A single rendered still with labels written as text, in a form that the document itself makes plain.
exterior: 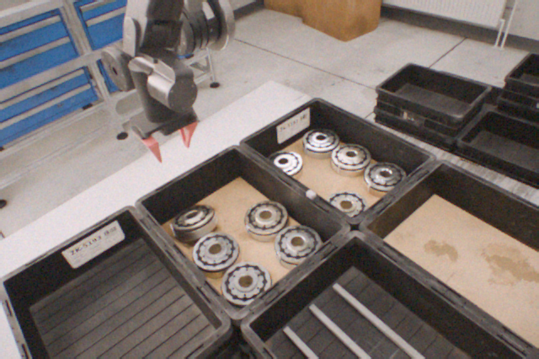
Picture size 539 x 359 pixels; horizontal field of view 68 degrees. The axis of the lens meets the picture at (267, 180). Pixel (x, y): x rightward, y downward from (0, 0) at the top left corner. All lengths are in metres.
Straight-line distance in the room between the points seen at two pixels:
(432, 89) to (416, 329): 1.46
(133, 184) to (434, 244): 0.92
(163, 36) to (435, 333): 0.70
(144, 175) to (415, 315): 0.94
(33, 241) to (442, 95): 1.77
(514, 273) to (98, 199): 1.14
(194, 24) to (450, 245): 0.83
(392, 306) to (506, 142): 1.34
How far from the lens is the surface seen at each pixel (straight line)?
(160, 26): 0.68
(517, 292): 0.93
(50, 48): 2.56
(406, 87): 2.12
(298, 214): 0.93
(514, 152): 2.02
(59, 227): 1.35
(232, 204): 1.02
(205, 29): 1.16
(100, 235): 0.96
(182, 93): 0.65
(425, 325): 0.84
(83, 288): 0.99
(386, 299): 0.85
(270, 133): 1.09
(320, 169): 1.08
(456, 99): 2.07
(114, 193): 1.37
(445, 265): 0.92
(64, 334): 0.94
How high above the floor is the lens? 1.56
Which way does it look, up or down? 43 degrees down
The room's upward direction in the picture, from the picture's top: 7 degrees counter-clockwise
